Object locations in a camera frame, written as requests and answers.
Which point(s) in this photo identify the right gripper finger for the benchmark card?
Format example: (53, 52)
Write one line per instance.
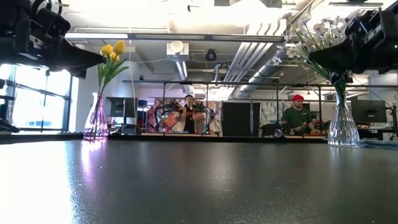
(335, 59)

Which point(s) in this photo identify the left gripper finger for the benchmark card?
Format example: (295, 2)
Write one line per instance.
(77, 59)

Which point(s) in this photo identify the yellow artificial tulip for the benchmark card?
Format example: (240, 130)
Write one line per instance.
(114, 58)
(106, 49)
(119, 47)

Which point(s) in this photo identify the white artificial flower spray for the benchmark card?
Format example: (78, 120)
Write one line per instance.
(354, 15)
(291, 53)
(319, 28)

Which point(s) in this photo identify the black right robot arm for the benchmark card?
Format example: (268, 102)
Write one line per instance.
(392, 31)

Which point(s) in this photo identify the purple glass vase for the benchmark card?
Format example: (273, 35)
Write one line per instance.
(96, 121)

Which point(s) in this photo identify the clear faceted glass vase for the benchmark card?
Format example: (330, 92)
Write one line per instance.
(343, 127)

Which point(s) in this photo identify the large window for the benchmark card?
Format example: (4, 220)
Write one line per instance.
(37, 102)

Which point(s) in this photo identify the black monitor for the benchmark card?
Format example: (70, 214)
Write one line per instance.
(368, 111)
(119, 107)

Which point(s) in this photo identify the person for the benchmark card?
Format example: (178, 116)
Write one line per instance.
(189, 115)
(297, 116)

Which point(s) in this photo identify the black desk stand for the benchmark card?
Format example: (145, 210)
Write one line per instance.
(9, 126)

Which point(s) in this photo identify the white ceiling pipes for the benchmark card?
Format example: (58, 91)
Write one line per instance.
(245, 59)

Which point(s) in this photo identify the long overhead light bar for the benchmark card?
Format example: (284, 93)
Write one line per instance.
(171, 36)

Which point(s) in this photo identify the white ceiling box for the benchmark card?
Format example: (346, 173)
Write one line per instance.
(177, 51)

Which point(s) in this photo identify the black partition panel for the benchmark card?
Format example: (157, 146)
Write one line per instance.
(239, 119)

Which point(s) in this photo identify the black table mat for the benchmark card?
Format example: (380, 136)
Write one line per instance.
(217, 186)

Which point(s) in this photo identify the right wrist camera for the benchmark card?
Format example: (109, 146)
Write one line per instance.
(357, 26)

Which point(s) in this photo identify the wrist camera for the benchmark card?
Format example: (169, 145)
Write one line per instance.
(53, 23)
(357, 26)

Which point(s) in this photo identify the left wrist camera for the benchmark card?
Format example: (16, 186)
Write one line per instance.
(53, 23)

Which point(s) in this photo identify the silver ventilation duct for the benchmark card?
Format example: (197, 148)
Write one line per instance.
(264, 74)

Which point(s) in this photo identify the white floral wall hanging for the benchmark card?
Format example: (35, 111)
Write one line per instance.
(269, 113)

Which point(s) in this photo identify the black overhead rack frame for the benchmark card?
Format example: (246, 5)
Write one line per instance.
(217, 83)

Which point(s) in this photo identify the round black ceiling camera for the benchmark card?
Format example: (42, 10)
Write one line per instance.
(211, 55)

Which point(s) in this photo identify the colourful wall hanging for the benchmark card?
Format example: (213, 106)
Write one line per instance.
(214, 115)

